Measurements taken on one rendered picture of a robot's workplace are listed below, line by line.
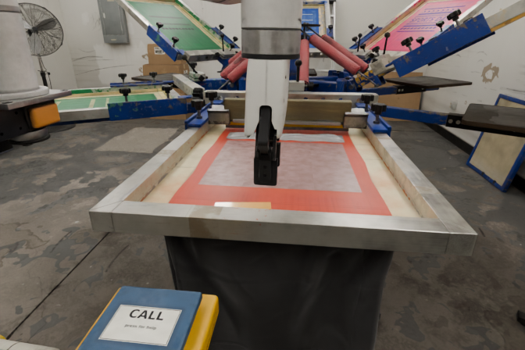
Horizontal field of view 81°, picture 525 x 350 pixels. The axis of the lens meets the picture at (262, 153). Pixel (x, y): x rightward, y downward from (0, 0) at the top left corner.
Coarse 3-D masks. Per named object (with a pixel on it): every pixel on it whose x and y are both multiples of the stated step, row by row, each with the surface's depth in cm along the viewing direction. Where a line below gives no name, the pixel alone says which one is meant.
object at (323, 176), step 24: (288, 144) 90; (312, 144) 90; (336, 144) 90; (288, 168) 74; (312, 168) 74; (336, 168) 74; (360, 168) 74; (288, 192) 62; (312, 192) 62; (336, 192) 62; (360, 192) 62
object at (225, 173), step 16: (240, 128) 106; (224, 144) 90; (240, 144) 90; (208, 160) 78; (224, 160) 78; (240, 160) 78; (192, 176) 70; (208, 176) 70; (224, 176) 70; (240, 176) 70; (176, 192) 62; (192, 192) 62; (208, 192) 62; (224, 192) 62; (240, 192) 62; (256, 192) 62; (272, 192) 62; (272, 208) 57
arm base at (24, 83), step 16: (0, 16) 56; (16, 16) 59; (0, 32) 56; (16, 32) 59; (0, 48) 57; (16, 48) 59; (0, 64) 58; (16, 64) 59; (32, 64) 63; (0, 80) 58; (16, 80) 60; (32, 80) 63; (0, 96) 58; (16, 96) 59; (32, 96) 61
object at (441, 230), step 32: (192, 128) 93; (160, 160) 69; (384, 160) 76; (128, 192) 55; (416, 192) 56; (96, 224) 50; (128, 224) 49; (160, 224) 49; (192, 224) 48; (224, 224) 47; (256, 224) 47; (288, 224) 46; (320, 224) 46; (352, 224) 46; (384, 224) 46; (416, 224) 46; (448, 224) 46
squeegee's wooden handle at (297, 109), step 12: (228, 108) 101; (240, 108) 100; (288, 108) 99; (300, 108) 98; (312, 108) 98; (324, 108) 98; (336, 108) 97; (348, 108) 97; (312, 120) 99; (324, 120) 99; (336, 120) 99
